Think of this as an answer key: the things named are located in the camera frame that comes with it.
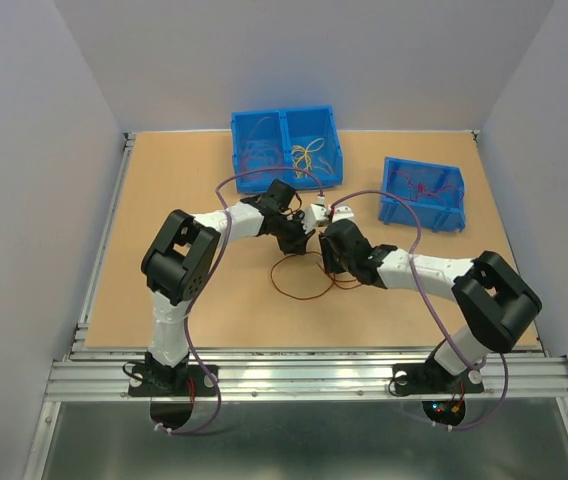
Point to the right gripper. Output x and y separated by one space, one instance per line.
329 263

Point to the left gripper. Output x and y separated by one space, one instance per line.
300 241

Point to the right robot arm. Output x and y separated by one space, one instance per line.
497 304

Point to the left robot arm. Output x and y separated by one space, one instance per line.
179 263

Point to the blue double bin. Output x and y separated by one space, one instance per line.
299 146

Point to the blue single bin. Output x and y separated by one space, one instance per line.
434 192

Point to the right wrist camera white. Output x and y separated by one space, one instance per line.
341 212

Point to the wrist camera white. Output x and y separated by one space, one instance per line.
341 212
316 215

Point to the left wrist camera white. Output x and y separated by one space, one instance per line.
316 215

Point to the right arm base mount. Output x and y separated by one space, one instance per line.
425 379

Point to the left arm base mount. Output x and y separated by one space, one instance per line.
185 381

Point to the aluminium rail frame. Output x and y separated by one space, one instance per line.
296 414

